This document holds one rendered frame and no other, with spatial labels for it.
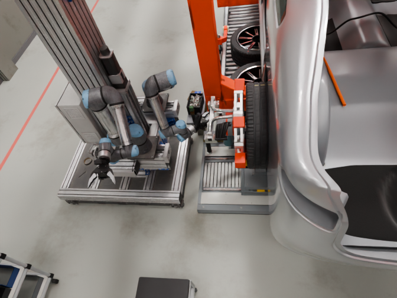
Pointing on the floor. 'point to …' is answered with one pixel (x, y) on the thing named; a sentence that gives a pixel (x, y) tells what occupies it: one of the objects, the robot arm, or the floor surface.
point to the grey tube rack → (23, 279)
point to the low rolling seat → (165, 288)
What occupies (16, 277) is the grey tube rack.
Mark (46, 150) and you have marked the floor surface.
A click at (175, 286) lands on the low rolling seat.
